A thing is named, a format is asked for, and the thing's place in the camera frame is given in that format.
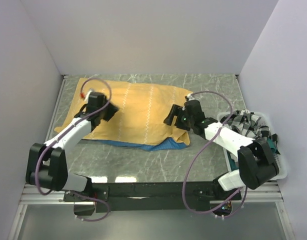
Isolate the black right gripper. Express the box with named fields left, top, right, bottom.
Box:
left=163, top=104, right=194, bottom=132

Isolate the yellow and blue pillowcase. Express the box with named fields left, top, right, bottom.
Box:
left=54, top=78, right=191, bottom=151

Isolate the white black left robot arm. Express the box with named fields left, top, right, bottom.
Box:
left=25, top=92, right=119, bottom=201

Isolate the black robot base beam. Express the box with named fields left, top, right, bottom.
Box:
left=63, top=181, right=242, bottom=217

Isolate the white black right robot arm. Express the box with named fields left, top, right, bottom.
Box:
left=163, top=100, right=280, bottom=200

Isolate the black white checkered cloth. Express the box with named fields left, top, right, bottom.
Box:
left=225, top=109, right=278, bottom=144

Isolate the teal green cloth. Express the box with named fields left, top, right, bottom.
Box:
left=225, top=138, right=280, bottom=171

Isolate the white plastic basket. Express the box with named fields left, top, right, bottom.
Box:
left=217, top=111, right=290, bottom=181

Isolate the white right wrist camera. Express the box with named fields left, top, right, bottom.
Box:
left=185, top=94, right=195, bottom=102

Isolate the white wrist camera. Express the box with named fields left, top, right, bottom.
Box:
left=185, top=94, right=195, bottom=102
left=80, top=88, right=94, bottom=102

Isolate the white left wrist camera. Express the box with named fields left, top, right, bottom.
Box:
left=80, top=88, right=94, bottom=102

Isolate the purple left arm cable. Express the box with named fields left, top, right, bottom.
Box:
left=34, top=77, right=112, bottom=223

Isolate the aluminium frame rail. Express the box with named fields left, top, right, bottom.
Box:
left=19, top=181, right=283, bottom=205

